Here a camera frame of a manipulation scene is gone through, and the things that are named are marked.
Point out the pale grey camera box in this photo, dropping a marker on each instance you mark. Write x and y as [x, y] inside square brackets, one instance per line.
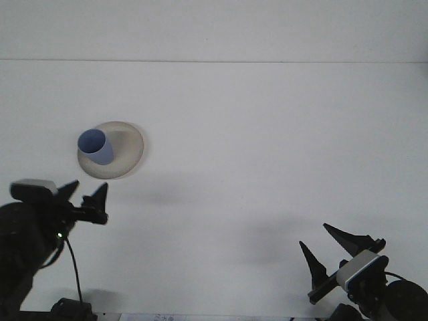
[33, 187]
[357, 267]

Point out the pale blue cup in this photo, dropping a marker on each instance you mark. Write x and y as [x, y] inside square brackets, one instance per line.
[98, 150]

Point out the pale round plate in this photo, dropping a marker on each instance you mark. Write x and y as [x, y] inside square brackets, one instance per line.
[128, 157]

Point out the white printed paper sheet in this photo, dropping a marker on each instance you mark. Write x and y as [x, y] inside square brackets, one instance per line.
[160, 317]

